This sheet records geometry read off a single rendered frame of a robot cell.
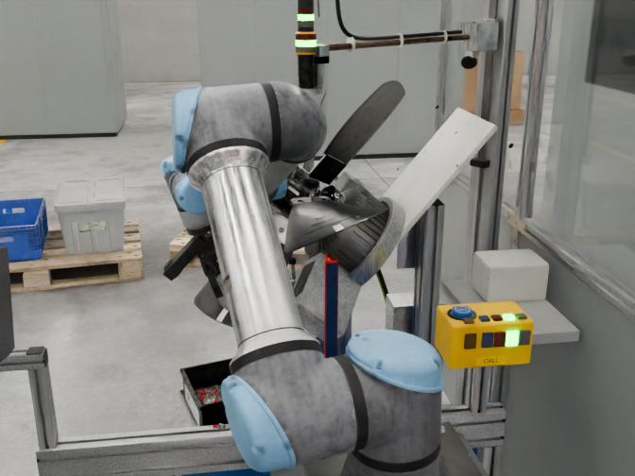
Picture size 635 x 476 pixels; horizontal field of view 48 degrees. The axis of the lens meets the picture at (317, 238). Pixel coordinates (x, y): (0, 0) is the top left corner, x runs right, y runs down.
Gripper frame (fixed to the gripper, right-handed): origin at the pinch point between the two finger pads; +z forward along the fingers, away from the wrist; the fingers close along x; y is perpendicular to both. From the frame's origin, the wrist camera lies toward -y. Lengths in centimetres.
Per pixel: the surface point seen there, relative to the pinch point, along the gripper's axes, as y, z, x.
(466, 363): 43, 12, -34
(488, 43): 85, -29, 40
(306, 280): 19.3, 0.7, 0.2
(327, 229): 26.4, -15.3, -15.7
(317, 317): 18.8, 7.4, -5.8
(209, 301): -3.5, 0.1, 5.2
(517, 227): 85, 28, 48
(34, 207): -132, 32, 321
